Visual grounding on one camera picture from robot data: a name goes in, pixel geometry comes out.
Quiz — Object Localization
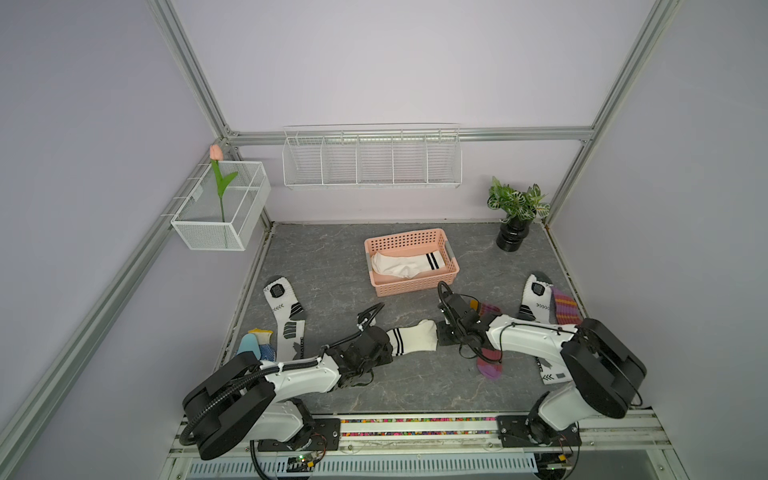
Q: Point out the white sock two black stripes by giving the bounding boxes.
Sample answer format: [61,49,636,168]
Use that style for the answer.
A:
[371,250,446,279]

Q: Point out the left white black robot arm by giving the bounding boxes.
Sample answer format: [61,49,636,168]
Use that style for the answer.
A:
[179,327,393,460]

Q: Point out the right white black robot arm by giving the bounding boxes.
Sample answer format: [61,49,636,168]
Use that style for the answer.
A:
[437,282,647,444]

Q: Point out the magenta purple yellow-cuff sock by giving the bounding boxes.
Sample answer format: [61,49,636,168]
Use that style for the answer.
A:
[470,300,503,381]

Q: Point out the white sport sock left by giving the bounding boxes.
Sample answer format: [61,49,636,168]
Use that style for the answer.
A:
[263,277,307,362]

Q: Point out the white sport sock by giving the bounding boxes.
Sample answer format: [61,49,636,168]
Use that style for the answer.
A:
[263,277,307,362]
[518,272,572,385]

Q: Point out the white sport sock right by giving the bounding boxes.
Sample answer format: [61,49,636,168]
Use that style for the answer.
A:
[518,272,572,385]

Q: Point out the pink perforated plastic basket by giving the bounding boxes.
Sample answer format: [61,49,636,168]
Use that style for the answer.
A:
[364,228,460,297]

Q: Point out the blue yellow sock left edge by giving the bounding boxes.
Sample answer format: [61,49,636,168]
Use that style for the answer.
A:
[249,329,276,361]

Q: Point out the magenta striped sock far right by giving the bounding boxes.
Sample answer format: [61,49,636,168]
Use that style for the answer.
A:
[552,288,583,325]

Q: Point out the light blue garden trowel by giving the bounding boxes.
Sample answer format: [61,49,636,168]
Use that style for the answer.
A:
[237,333,261,360]

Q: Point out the potted green plant black pot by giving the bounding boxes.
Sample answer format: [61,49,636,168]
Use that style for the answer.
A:
[487,177,551,252]

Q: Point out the artificial pink tulip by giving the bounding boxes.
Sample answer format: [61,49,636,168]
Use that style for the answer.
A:
[209,144,238,222]

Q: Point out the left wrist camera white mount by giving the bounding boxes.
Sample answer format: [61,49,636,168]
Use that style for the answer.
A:
[357,303,384,331]

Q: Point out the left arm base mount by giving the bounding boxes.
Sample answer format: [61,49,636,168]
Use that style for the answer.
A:
[257,417,341,453]

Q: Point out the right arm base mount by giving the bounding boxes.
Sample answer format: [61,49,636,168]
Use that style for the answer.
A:
[496,393,582,448]

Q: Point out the white wire wall shelf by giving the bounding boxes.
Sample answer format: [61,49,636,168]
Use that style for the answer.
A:
[282,123,463,189]

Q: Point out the white mesh wall basket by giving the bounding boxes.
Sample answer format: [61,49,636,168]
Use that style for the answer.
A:
[170,161,271,251]

